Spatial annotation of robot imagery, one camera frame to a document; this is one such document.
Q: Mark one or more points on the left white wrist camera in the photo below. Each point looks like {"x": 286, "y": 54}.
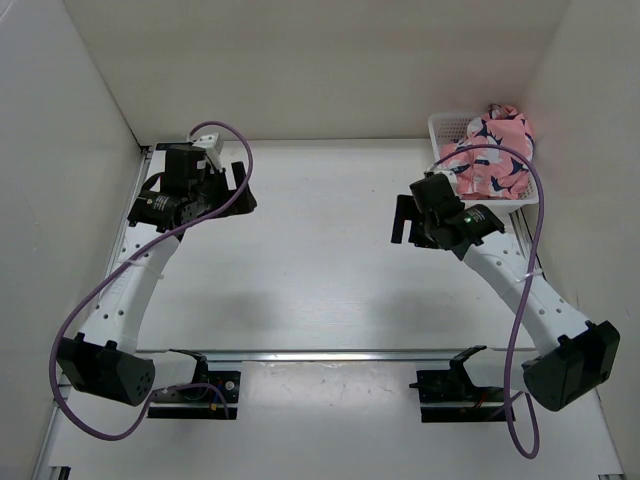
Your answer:
{"x": 212, "y": 144}

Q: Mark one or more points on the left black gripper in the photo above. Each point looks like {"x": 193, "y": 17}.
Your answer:
{"x": 243, "y": 204}

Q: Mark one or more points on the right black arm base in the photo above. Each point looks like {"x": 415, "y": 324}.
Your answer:
{"x": 450, "y": 385}

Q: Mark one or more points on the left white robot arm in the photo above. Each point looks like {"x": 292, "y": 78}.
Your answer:
{"x": 102, "y": 359}

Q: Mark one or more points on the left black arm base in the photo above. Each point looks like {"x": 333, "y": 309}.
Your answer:
{"x": 201, "y": 392}

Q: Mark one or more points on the pink shark print shorts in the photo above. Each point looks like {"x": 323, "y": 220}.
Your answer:
{"x": 483, "y": 169}

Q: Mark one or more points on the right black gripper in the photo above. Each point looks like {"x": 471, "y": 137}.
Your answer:
{"x": 407, "y": 210}

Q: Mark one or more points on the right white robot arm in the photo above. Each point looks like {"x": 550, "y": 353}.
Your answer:
{"x": 573, "y": 354}

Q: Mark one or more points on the white plastic mesh basket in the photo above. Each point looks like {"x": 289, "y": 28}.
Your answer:
{"x": 450, "y": 127}

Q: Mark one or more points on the aluminium table frame rail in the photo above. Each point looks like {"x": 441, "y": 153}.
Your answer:
{"x": 328, "y": 323}

